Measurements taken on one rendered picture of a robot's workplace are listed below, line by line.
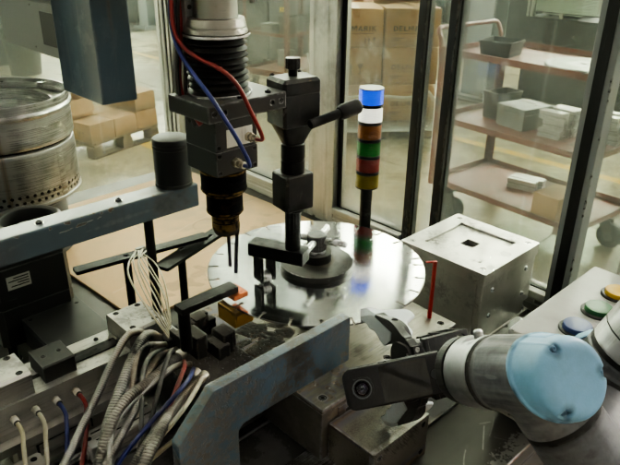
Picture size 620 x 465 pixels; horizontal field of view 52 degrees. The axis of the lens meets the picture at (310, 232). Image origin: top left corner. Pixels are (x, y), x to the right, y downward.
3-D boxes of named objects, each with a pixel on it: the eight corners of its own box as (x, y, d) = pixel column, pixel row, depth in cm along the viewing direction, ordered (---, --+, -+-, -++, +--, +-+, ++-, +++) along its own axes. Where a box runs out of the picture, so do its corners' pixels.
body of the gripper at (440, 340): (451, 386, 81) (515, 394, 70) (393, 403, 78) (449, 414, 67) (438, 326, 82) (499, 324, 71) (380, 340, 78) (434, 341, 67)
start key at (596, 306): (590, 307, 100) (592, 296, 99) (615, 317, 97) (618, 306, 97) (578, 316, 98) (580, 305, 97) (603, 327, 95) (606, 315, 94)
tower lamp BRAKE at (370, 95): (369, 100, 119) (370, 83, 118) (388, 103, 117) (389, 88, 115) (353, 103, 117) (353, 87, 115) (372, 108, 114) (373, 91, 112)
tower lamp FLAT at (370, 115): (369, 116, 121) (369, 101, 120) (387, 121, 118) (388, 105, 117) (352, 120, 118) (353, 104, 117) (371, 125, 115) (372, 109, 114)
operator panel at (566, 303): (578, 338, 117) (594, 266, 110) (639, 365, 110) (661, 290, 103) (494, 409, 99) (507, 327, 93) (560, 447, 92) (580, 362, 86)
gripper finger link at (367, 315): (391, 304, 89) (429, 344, 81) (353, 313, 86) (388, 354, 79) (394, 285, 87) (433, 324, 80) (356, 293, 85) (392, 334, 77)
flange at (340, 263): (351, 285, 93) (352, 270, 92) (275, 281, 94) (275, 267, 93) (353, 250, 103) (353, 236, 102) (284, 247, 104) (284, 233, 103)
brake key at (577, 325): (568, 324, 96) (571, 313, 95) (594, 335, 93) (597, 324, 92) (555, 334, 93) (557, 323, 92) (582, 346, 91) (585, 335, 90)
